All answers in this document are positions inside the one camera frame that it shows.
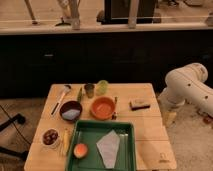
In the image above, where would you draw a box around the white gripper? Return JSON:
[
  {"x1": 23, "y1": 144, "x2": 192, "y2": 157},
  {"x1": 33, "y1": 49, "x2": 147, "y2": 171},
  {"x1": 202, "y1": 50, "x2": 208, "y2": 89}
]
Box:
[{"x1": 160, "y1": 101, "x2": 177, "y2": 127}]

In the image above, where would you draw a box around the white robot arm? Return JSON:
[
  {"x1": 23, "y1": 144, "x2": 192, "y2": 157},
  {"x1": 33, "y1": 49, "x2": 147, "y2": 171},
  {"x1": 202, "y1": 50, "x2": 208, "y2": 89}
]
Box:
[{"x1": 157, "y1": 63, "x2": 213, "y2": 127}]

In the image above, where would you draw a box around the red orange bowl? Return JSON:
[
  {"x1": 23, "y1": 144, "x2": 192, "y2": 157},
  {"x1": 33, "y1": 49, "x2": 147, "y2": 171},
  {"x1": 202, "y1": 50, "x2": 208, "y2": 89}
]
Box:
[{"x1": 90, "y1": 97, "x2": 115, "y2": 120}]

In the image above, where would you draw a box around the dark bowl with cloth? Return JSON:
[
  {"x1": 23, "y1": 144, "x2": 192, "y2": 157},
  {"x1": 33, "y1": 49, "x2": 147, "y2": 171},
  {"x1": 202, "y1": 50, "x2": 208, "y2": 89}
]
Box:
[{"x1": 60, "y1": 101, "x2": 82, "y2": 122}]

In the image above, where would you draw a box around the white bowl of dark fruit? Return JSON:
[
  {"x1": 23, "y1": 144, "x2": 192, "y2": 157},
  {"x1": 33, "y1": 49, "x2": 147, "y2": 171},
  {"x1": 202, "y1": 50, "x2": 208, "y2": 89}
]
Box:
[{"x1": 41, "y1": 129, "x2": 60, "y2": 148}]

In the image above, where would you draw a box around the white folded napkin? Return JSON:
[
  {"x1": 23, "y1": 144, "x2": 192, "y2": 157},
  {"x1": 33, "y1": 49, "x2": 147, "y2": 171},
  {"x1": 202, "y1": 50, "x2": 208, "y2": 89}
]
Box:
[{"x1": 96, "y1": 130, "x2": 120, "y2": 169}]

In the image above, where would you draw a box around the light green cup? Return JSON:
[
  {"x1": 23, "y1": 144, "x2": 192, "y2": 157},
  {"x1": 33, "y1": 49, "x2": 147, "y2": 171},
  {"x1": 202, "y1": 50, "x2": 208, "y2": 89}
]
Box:
[{"x1": 96, "y1": 80, "x2": 108, "y2": 95}]

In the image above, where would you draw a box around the green plastic tray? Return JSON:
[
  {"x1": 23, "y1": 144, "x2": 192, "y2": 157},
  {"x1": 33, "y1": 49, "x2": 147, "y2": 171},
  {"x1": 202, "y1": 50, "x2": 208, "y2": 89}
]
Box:
[{"x1": 65, "y1": 120, "x2": 136, "y2": 171}]

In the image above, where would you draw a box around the green vegetable stick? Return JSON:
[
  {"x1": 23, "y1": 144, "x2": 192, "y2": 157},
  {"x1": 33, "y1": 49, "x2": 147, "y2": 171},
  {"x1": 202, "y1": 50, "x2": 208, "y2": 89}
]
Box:
[{"x1": 77, "y1": 87, "x2": 82, "y2": 103}]

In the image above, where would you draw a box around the peach fruit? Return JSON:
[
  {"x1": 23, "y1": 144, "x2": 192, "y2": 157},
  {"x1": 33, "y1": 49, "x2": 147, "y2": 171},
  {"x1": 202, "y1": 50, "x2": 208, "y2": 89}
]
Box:
[{"x1": 73, "y1": 143, "x2": 88, "y2": 159}]

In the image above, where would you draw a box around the yellow corn cob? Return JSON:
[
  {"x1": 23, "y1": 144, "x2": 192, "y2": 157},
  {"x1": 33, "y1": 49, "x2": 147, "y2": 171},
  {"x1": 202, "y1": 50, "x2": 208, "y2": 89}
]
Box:
[{"x1": 61, "y1": 129, "x2": 70, "y2": 156}]

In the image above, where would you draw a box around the black cabinet on ledge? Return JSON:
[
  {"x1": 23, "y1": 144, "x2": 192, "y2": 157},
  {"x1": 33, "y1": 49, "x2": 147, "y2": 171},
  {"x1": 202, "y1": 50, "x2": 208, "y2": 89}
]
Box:
[{"x1": 97, "y1": 0, "x2": 161, "y2": 25}]

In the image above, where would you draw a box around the black stand leg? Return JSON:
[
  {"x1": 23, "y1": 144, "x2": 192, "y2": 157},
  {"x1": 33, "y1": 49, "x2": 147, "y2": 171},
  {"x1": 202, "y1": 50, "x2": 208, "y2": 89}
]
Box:
[{"x1": 0, "y1": 114, "x2": 28, "y2": 161}]

